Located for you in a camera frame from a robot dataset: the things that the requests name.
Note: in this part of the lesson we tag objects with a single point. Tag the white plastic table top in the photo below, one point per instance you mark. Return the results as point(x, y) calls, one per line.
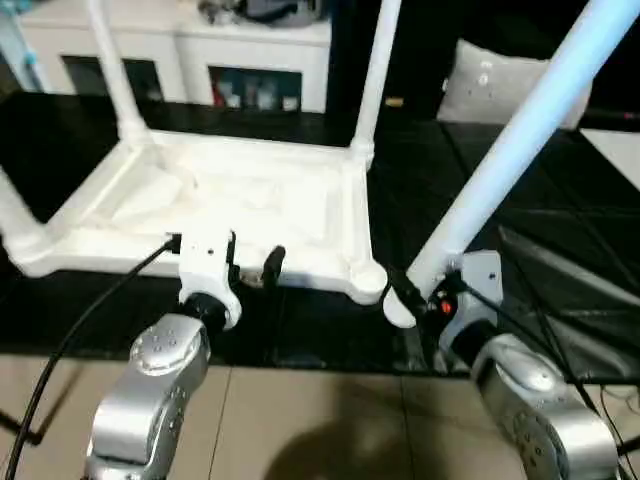
point(250, 200)

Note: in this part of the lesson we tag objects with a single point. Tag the white plastic table leg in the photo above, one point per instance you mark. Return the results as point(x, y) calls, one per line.
point(112, 75)
point(525, 125)
point(377, 75)
point(15, 215)

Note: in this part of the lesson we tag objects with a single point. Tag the small tan block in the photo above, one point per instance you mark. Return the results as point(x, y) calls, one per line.
point(394, 102)

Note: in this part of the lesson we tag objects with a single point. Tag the white cabinet with glass doors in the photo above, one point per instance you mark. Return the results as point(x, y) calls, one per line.
point(250, 45)

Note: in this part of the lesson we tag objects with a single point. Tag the grey cushion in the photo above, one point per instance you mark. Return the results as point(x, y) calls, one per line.
point(480, 95)

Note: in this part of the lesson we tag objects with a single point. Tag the white flat board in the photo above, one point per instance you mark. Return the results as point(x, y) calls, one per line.
point(615, 155)

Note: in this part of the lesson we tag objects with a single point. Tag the dark clutter pile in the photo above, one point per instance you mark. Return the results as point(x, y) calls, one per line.
point(217, 12)

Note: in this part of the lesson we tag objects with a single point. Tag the grey round bag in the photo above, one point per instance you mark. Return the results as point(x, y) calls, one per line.
point(285, 12)

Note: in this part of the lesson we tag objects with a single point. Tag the thin black metal rail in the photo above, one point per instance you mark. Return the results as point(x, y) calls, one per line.
point(615, 116)

